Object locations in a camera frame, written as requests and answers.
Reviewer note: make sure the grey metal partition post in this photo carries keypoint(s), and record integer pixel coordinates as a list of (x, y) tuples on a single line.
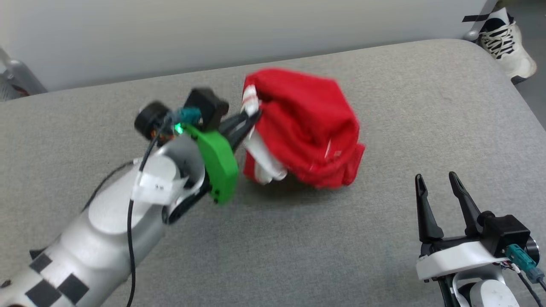
[(19, 74)]

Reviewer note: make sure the red and white garment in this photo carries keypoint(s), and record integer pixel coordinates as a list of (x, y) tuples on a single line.
[(307, 123)]

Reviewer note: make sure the white and black sneaker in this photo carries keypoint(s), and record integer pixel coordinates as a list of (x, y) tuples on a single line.
[(509, 47)]

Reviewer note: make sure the metal leg with black tape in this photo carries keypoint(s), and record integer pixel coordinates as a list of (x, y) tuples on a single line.
[(480, 21)]

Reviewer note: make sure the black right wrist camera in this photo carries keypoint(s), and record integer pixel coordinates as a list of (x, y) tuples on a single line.
[(505, 232)]

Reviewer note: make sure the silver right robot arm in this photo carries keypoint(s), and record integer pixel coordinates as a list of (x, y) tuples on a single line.
[(495, 296)]

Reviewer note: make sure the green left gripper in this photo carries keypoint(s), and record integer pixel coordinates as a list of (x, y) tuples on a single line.
[(219, 166)]

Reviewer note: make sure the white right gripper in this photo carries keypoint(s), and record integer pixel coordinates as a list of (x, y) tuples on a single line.
[(460, 258)]

